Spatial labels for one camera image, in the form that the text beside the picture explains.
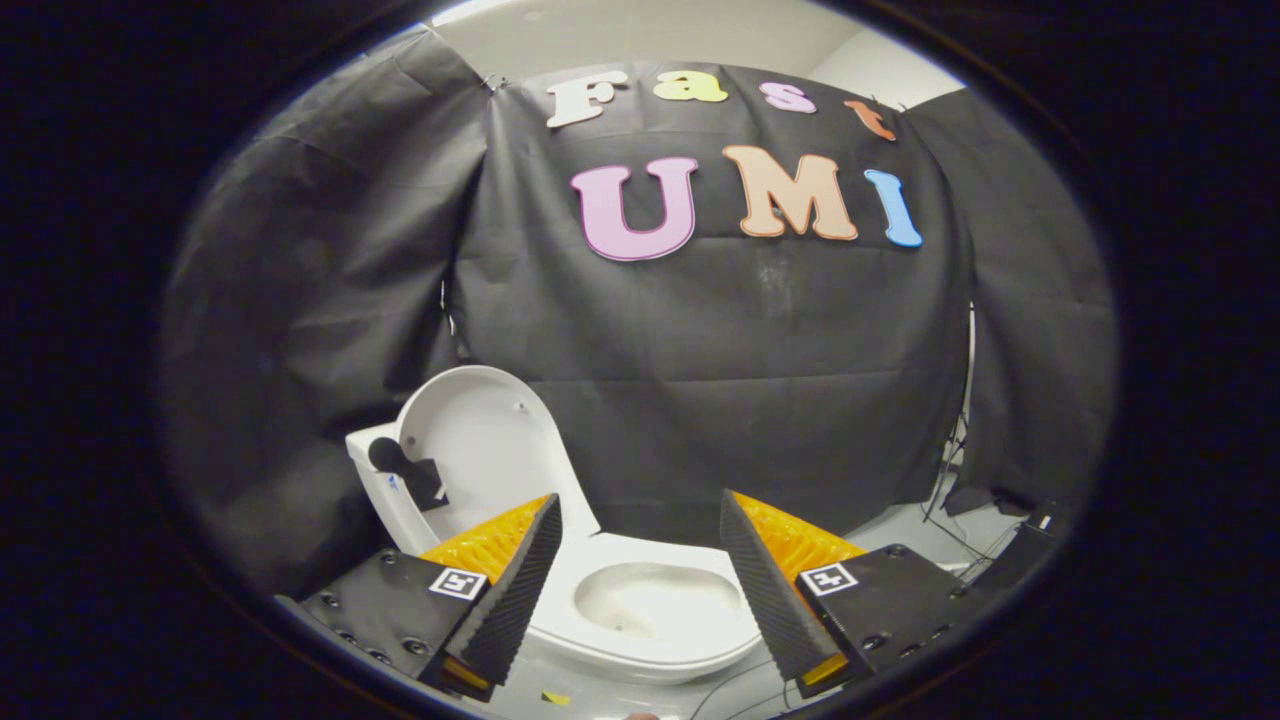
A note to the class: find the white toilet lid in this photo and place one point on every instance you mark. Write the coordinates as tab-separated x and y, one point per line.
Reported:
500	440

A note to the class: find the black box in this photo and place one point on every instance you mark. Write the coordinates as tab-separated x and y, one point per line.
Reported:
1030	555

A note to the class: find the black backdrop cloth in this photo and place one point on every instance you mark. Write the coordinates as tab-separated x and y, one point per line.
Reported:
700	330

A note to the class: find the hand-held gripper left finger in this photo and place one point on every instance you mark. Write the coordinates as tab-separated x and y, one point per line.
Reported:
515	595

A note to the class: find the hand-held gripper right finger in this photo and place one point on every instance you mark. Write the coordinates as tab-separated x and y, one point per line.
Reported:
765	595

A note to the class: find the white toilet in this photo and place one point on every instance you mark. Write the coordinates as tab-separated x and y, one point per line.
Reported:
650	600

